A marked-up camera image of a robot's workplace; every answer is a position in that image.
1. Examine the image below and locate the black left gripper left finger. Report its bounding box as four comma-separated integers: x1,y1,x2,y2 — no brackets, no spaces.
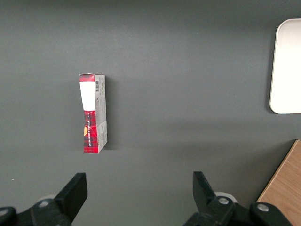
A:
0,172,88,226

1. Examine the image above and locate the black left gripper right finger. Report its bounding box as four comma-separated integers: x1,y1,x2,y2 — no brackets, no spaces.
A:
183,171,293,226

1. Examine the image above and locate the cream rectangular tray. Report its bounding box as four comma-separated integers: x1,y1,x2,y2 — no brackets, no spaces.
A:
269,18,301,115

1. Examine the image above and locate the red and grey carton box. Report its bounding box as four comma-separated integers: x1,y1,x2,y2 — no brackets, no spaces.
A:
78,73,109,154

